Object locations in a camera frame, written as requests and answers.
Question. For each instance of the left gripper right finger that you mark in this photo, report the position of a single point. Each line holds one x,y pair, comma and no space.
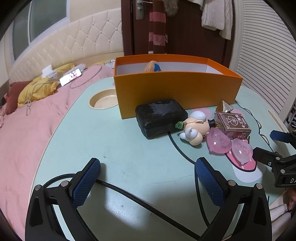
254,222

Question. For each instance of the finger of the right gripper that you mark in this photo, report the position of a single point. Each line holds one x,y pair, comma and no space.
283,137
268,158

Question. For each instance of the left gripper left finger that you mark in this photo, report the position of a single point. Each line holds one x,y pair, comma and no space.
42,222

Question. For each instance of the brown playing card box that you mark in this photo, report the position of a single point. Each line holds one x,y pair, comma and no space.
233,125

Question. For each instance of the pink heart shaped jelly toy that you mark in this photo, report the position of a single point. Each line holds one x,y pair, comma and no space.
218,142

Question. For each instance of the white haired doll figurine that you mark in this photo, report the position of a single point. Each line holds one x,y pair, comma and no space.
195,127

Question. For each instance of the black glitter case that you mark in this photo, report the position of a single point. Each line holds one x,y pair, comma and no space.
159,117

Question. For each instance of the tan round plush toy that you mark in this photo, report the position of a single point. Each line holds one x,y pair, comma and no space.
152,66

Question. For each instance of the person right hand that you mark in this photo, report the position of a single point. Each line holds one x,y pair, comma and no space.
291,197

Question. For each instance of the pink bed blanket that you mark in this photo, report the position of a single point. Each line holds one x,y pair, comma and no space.
24,136

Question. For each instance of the white louvered closet door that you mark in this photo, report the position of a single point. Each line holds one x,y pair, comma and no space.
264,54

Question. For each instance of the orange cardboard box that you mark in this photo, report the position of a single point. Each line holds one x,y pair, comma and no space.
194,82

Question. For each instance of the dark red pillow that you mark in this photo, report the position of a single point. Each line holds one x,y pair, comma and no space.
13,94

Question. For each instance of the yellow pillow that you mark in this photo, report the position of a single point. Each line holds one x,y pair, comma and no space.
40,88

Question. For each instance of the cream knitted sweater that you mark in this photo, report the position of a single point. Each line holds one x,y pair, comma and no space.
217,15

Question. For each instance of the dark brown wooden door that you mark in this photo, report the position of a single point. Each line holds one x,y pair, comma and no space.
186,36

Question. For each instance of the white charger adapter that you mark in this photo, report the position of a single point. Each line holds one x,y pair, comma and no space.
50,73

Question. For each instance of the maroon pink striped scarf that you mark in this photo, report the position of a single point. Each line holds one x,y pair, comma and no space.
157,28

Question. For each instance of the grey fur collar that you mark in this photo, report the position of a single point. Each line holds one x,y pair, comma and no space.
171,7

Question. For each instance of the cream tufted headboard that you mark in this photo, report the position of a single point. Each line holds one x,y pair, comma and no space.
94,35

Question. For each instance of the window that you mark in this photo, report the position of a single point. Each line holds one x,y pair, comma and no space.
35,22

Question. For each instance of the silver door handle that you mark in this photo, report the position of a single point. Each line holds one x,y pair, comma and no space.
140,8

